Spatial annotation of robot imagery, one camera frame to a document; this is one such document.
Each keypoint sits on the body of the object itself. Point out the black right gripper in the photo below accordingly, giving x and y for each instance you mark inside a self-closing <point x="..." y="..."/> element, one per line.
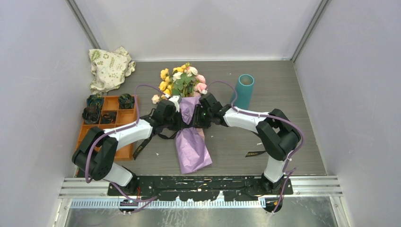
<point x="197" y="122"/>

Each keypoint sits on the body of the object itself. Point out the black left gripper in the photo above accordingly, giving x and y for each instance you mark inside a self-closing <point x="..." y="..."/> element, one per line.
<point x="180" y="124"/>

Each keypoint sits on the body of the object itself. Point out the black printed ribbon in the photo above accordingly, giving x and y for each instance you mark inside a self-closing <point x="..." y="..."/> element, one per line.
<point x="173" y="136"/>

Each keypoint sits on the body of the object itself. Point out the artificial flower bouquet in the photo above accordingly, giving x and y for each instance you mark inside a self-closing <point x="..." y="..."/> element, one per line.
<point x="184" y="81"/>

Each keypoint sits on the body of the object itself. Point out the purple wrapping paper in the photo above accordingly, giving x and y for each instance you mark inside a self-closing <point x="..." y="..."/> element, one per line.
<point x="192" y="152"/>

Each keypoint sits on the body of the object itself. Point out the teal cylindrical vase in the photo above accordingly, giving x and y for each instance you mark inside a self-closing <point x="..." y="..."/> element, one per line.
<point x="244" y="89"/>

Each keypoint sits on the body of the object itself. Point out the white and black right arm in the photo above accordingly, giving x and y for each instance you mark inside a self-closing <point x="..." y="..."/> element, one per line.
<point x="280" y="137"/>

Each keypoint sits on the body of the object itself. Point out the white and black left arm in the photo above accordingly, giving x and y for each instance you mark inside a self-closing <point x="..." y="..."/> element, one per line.
<point x="95" y="155"/>

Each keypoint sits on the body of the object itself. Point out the orange compartment tray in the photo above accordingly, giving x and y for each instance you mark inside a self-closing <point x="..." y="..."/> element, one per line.
<point x="124" y="116"/>

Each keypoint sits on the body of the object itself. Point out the dark rolled fabric top-right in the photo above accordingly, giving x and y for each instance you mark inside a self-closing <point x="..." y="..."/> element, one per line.
<point x="126" y="101"/>

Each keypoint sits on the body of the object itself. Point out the dark rolled fabric middle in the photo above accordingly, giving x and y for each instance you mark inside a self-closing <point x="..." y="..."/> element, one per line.
<point x="108" y="117"/>

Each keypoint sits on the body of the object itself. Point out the dark rolled fabric top-left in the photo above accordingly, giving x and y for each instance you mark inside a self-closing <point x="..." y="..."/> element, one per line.
<point x="95" y="100"/>

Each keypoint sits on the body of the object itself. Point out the dark rolled fabric middle-left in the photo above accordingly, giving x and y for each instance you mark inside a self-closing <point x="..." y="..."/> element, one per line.
<point x="91" y="115"/>

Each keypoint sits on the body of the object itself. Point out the printed cream cloth bag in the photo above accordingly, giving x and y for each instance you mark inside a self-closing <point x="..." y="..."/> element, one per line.
<point x="110" y="68"/>

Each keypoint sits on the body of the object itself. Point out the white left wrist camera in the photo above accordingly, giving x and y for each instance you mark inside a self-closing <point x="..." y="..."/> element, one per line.
<point x="176" y="99"/>

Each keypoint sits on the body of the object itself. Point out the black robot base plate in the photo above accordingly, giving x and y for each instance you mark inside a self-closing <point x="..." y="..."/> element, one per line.
<point x="205" y="188"/>

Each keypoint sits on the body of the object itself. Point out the aluminium slotted rail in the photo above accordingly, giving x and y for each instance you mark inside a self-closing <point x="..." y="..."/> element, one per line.
<point x="119" y="203"/>

